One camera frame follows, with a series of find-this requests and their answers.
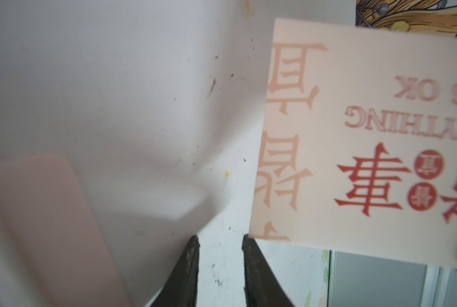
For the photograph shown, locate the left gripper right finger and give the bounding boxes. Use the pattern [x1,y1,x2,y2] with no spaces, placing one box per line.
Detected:
[242,234,294,307]

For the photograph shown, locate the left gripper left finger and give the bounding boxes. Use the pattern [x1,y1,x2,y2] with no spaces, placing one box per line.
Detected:
[151,235,200,307]

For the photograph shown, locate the pink elephant photo album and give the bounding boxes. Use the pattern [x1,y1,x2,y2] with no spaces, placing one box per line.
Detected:
[0,155,130,306]

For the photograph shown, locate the pale card red characters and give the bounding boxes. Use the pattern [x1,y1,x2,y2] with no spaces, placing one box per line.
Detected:
[249,19,457,269]

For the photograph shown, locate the silver aluminium case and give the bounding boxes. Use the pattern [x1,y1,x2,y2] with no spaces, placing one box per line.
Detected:
[327,252,457,306]

